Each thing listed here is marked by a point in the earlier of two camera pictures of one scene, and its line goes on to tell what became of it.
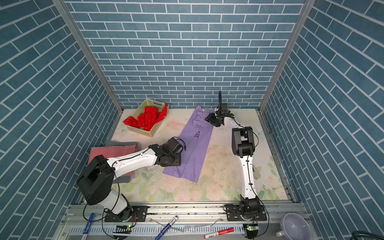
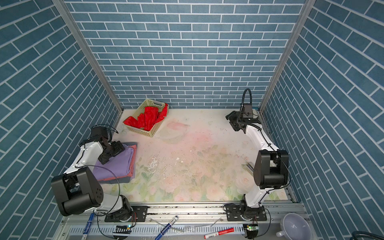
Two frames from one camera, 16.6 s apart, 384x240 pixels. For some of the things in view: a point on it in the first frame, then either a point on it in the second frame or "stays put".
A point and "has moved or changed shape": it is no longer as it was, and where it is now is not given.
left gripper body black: (174, 160) -> (113, 149)
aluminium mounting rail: (87, 221) stays put
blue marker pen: (164, 229) stays put
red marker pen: (219, 233) stays put
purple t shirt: (197, 141) has moved or changed shape
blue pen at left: (85, 234) stays put
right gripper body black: (214, 120) -> (235, 120)
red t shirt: (147, 120) stays put
